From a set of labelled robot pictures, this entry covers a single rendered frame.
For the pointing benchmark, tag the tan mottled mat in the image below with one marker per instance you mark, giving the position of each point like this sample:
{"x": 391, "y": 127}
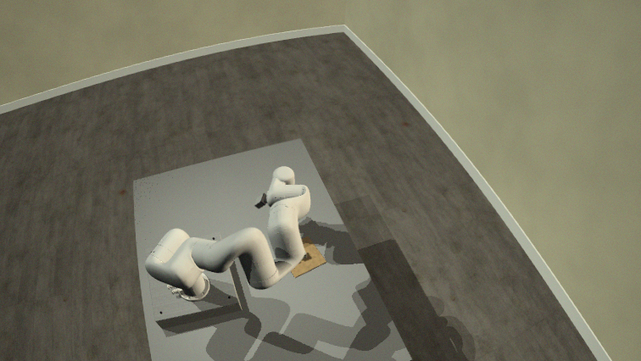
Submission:
{"x": 313, "y": 260}

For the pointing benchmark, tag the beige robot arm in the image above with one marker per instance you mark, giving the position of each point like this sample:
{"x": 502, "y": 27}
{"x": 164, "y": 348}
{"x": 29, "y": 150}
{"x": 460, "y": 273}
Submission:
{"x": 192, "y": 255}

